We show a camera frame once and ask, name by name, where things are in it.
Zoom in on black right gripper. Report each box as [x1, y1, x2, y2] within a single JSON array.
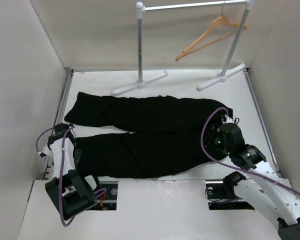
[[195, 125, 233, 155]]

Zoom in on black trousers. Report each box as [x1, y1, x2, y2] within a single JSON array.
[[64, 92, 233, 179]]

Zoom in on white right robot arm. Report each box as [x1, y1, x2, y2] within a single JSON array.
[[202, 122, 300, 240]]

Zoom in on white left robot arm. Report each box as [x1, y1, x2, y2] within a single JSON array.
[[45, 123, 107, 227]]

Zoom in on wooden clothes hanger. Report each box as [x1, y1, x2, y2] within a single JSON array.
[[175, 11, 241, 62]]

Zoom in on white clothes rack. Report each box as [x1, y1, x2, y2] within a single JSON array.
[[111, 0, 254, 97]]

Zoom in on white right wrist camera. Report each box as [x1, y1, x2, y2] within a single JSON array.
[[221, 114, 235, 124]]

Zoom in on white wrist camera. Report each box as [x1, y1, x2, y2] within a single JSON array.
[[38, 144, 53, 158], [221, 114, 235, 124]]

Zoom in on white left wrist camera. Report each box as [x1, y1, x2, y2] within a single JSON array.
[[38, 144, 53, 158]]

